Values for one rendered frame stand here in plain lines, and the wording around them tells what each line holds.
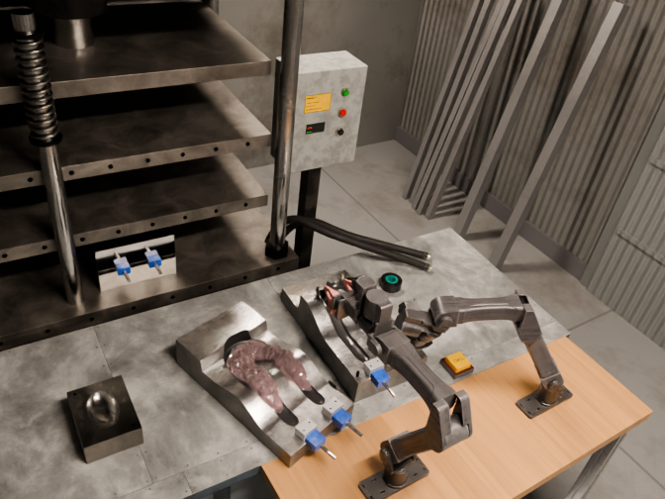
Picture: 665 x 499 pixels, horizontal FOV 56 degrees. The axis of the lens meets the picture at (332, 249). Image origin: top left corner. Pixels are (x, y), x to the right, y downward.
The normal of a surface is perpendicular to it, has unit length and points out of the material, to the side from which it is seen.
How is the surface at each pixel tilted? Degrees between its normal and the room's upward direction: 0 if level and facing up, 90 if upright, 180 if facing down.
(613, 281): 90
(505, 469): 0
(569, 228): 90
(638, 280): 90
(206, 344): 0
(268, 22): 90
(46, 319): 0
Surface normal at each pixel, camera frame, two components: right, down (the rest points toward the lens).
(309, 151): 0.50, 0.57
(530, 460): 0.11, -0.79
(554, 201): -0.84, 0.25
